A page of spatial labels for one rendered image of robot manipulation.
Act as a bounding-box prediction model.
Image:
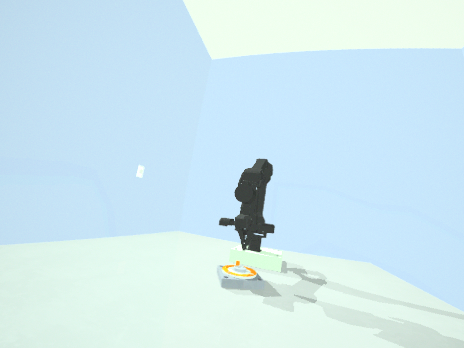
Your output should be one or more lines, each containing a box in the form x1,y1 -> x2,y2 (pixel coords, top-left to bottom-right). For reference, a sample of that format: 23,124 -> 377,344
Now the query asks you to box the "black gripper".
219,204 -> 275,251

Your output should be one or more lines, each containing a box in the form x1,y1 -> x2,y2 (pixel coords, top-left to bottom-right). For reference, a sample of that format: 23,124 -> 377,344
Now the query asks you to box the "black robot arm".
234,158 -> 273,252

